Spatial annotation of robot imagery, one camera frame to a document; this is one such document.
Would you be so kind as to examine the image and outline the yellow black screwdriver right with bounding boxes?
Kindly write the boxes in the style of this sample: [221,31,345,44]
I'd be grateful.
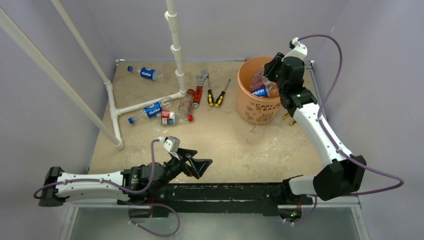
[214,79,231,108]

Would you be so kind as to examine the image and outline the clear bottle blue white cap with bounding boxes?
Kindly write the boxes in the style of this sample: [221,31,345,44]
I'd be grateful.
[249,65,277,89]

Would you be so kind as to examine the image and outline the orange plastic bin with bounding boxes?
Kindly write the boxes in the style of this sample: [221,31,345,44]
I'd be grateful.
[236,56,283,124]

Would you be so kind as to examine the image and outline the Pepsi bottle front edge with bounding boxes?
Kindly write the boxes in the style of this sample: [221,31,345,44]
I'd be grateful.
[250,85,280,99]

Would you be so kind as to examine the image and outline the Pepsi bottle far corner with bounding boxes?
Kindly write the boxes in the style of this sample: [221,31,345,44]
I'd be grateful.
[127,65,164,82]

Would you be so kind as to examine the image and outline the Pepsi bottle by pipe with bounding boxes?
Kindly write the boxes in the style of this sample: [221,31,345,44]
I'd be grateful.
[128,96,173,125]

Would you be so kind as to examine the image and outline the white PVC pipe frame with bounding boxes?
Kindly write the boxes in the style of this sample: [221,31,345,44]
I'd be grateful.
[0,0,188,150]

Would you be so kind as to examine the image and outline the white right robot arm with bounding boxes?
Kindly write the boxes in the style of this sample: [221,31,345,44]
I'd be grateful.
[264,52,367,204]

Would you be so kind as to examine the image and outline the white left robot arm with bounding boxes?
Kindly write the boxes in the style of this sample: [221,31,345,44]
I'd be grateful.
[33,148,213,207]

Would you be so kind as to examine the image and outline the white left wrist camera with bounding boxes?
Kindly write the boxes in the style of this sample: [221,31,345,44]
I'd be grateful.
[157,136,180,153]

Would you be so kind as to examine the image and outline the yellow black screwdriver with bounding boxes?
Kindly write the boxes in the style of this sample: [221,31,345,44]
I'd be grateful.
[207,76,215,107]
[214,79,231,108]

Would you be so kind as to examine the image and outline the red handled adjustable wrench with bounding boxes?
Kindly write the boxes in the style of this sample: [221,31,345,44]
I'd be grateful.
[192,69,209,108]

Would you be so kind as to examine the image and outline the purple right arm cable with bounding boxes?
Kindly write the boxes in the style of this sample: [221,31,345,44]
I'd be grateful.
[283,34,405,226]

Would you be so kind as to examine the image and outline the clear bottle red open cap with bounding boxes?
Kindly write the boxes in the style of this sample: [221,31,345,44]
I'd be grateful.
[177,89,195,117]

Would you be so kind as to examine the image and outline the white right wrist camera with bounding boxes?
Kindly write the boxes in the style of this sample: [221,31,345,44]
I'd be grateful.
[286,37,308,61]

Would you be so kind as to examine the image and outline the red label bottle middle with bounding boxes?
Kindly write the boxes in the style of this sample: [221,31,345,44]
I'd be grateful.
[159,110,194,126]

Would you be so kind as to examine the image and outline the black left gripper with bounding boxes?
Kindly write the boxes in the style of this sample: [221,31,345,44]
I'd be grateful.
[155,147,212,191]

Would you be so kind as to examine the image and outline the black aluminium base frame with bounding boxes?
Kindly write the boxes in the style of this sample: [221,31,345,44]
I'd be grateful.
[116,181,313,217]

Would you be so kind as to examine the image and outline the yellow black screwdriver left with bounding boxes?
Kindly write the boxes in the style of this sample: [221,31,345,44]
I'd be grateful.
[207,76,215,107]

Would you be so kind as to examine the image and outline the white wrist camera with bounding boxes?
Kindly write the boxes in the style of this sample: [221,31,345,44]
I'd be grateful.
[157,136,180,153]
[286,37,308,61]

